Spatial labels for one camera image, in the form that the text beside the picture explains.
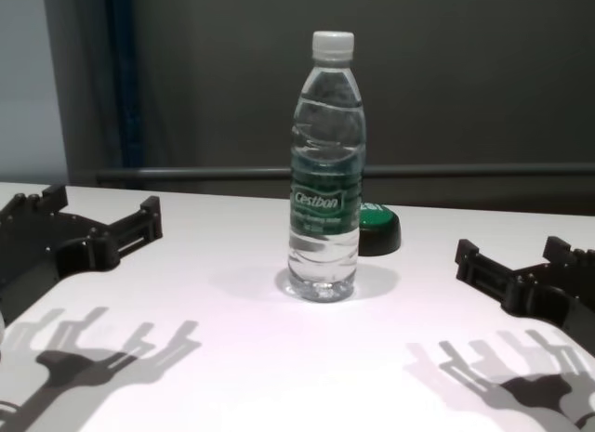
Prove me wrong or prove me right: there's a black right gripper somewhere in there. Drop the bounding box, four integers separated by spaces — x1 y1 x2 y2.
454 235 595 359

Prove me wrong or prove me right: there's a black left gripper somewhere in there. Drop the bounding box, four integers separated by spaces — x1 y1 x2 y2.
0 184 164 312

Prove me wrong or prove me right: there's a dark blue vertical post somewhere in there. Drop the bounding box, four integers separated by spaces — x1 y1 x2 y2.
104 0 146 190

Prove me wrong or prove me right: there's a clear water bottle green label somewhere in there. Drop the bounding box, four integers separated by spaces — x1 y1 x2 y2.
284 31 367 301

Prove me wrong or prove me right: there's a thin grey horizontal rail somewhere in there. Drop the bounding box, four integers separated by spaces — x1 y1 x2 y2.
96 164 595 183

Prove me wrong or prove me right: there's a green YES button black base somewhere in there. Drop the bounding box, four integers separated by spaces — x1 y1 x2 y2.
357 202 402 257

